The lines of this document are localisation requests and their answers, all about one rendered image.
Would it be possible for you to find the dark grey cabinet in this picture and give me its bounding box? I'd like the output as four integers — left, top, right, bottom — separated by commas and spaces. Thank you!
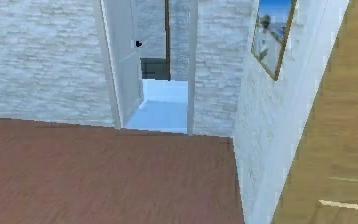
140, 57, 171, 81

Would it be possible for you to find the gold framed wall picture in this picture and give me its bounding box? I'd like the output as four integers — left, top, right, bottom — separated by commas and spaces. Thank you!
250, 0, 298, 82

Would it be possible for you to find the white room door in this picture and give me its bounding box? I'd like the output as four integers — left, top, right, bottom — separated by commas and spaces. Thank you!
100, 0, 145, 129

